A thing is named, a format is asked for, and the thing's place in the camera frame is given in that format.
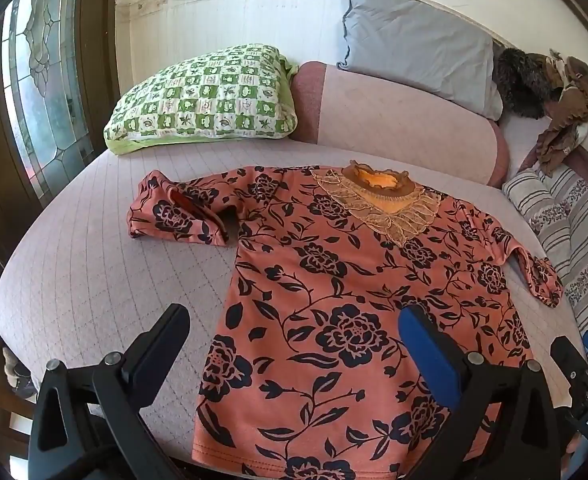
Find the brown ruffled garment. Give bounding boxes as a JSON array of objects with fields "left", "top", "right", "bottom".
[{"left": 534, "top": 50, "right": 588, "bottom": 177}]

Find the striped floral blanket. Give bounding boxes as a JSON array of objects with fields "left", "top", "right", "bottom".
[{"left": 502, "top": 164, "right": 588, "bottom": 341}]

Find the grey-blue pillow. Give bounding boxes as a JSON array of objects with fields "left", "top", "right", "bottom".
[{"left": 338, "top": 0, "right": 504, "bottom": 122}]

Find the pink bolster cushion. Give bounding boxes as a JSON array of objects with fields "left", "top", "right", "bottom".
[{"left": 290, "top": 61, "right": 510, "bottom": 189}]

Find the green checkered pillow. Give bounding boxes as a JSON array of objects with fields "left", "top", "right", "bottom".
[{"left": 103, "top": 44, "right": 301, "bottom": 157}]

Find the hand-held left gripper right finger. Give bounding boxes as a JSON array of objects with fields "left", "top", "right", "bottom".
[{"left": 398, "top": 304, "right": 572, "bottom": 480}]

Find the orange black floral shirt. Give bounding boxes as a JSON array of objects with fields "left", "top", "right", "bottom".
[{"left": 126, "top": 160, "right": 564, "bottom": 480}]

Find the black furry garment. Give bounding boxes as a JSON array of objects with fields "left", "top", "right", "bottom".
[{"left": 492, "top": 48, "right": 567, "bottom": 121}]

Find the stained glass door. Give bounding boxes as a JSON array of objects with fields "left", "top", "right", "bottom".
[{"left": 0, "top": 0, "right": 97, "bottom": 201}]

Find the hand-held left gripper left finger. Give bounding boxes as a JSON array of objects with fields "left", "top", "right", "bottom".
[{"left": 28, "top": 303, "right": 195, "bottom": 480}]

